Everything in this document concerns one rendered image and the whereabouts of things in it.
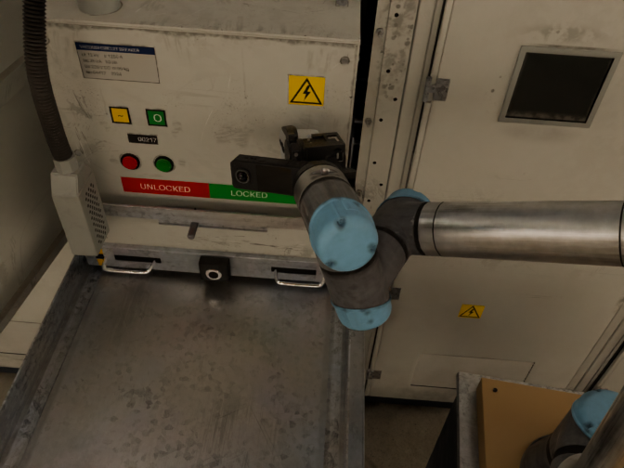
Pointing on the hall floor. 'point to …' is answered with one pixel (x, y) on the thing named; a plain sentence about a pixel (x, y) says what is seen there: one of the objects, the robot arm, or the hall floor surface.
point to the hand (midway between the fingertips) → (281, 137)
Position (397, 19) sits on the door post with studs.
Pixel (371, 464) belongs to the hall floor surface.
